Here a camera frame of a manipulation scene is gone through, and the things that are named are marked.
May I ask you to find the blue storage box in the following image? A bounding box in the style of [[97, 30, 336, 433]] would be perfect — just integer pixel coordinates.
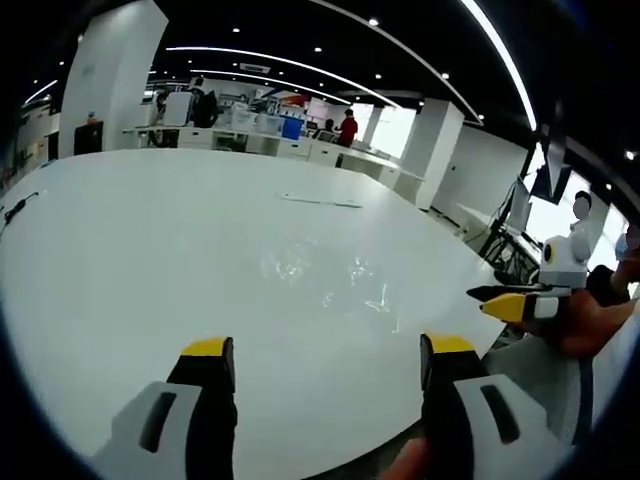
[[280, 114, 306, 140]]

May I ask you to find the black cable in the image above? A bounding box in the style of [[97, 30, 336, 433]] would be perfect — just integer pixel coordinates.
[[2, 191, 41, 224]]

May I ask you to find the computer monitor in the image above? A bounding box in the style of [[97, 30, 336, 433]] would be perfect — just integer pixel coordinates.
[[508, 178, 532, 232]]

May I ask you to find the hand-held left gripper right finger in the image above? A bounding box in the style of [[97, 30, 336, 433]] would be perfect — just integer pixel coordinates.
[[419, 333, 569, 480]]

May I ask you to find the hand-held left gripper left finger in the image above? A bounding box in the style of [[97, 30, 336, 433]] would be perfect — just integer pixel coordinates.
[[91, 336, 239, 480]]

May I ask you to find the person's left hand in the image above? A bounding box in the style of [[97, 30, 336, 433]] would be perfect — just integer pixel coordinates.
[[387, 438, 439, 480]]

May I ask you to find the black cabinet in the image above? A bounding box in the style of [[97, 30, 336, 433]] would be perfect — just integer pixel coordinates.
[[73, 119, 105, 157]]

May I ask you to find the person's right hand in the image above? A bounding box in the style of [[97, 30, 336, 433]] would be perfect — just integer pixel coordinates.
[[529, 287, 640, 359]]

